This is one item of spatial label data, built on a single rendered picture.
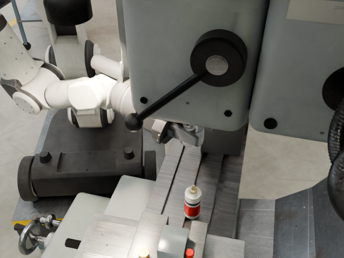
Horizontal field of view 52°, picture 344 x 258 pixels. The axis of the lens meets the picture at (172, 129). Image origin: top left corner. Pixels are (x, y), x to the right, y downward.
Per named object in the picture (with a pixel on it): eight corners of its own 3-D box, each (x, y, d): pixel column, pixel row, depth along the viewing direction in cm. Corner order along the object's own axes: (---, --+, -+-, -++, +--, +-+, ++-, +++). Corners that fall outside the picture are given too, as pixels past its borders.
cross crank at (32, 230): (14, 258, 119) (3, 239, 111) (33, 229, 127) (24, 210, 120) (57, 270, 116) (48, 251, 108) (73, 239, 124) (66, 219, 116)
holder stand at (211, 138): (199, 152, 106) (203, 99, 93) (204, 108, 123) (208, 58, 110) (240, 156, 105) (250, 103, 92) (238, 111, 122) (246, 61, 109)
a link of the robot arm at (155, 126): (159, 120, 63) (111, 97, 68) (160, 157, 69) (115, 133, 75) (197, 88, 71) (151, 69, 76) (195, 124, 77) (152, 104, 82)
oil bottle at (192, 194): (182, 217, 89) (183, 190, 81) (186, 205, 92) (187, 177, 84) (197, 220, 88) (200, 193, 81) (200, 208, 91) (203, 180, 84)
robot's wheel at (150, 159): (146, 171, 171) (144, 141, 158) (156, 170, 172) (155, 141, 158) (146, 204, 156) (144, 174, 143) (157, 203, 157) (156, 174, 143)
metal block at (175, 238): (157, 266, 70) (156, 250, 66) (164, 240, 75) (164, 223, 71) (183, 271, 69) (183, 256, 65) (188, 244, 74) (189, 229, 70)
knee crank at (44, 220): (33, 228, 138) (28, 219, 134) (40, 215, 142) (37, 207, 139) (83, 240, 134) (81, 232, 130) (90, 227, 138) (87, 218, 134)
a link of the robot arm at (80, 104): (103, 109, 73) (67, 113, 82) (131, 94, 80) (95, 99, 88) (91, 80, 71) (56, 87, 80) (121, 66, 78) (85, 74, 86)
